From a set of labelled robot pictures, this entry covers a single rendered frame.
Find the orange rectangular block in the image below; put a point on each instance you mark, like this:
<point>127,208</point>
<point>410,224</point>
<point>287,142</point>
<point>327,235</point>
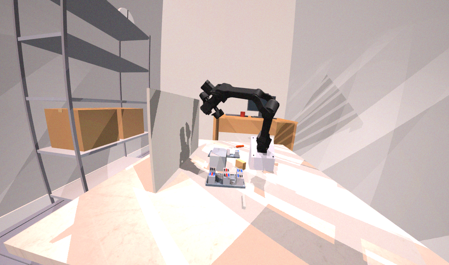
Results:
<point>240,164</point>

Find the white flat panel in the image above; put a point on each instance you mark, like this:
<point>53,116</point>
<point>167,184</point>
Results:
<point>173,131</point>

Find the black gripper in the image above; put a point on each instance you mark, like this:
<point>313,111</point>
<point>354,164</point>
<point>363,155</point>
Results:
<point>204,96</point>

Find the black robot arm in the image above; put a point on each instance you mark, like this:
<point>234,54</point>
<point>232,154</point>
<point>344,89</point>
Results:
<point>221,92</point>

